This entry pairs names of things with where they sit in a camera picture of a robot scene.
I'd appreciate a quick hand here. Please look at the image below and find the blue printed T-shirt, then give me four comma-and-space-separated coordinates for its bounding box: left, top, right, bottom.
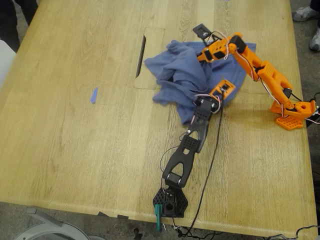
144, 39, 257, 126

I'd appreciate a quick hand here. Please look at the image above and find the black camera cable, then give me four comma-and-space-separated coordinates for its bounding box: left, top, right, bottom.
174, 108, 224, 238

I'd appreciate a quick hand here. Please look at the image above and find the orange camera mount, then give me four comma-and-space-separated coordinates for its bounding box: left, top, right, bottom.
208, 79, 237, 101

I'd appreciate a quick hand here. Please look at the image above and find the short blue tape piece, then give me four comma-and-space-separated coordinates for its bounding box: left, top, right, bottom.
89, 87, 99, 105

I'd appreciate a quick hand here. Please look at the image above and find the grey sneaker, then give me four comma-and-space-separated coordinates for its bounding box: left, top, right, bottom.
291, 6, 320, 23
308, 26, 320, 53

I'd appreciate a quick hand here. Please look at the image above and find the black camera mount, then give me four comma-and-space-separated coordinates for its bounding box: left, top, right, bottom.
192, 23, 222, 43

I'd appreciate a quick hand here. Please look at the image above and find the teal table clamp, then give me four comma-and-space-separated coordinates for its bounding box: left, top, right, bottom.
154, 203, 163, 233

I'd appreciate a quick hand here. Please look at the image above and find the grey white chair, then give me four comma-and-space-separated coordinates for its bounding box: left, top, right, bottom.
13, 207, 106, 240

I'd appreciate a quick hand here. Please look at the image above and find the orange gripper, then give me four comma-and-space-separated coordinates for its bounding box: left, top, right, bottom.
196, 38, 237, 63

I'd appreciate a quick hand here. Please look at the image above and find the white panel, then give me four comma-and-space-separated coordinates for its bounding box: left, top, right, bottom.
0, 39, 17, 88

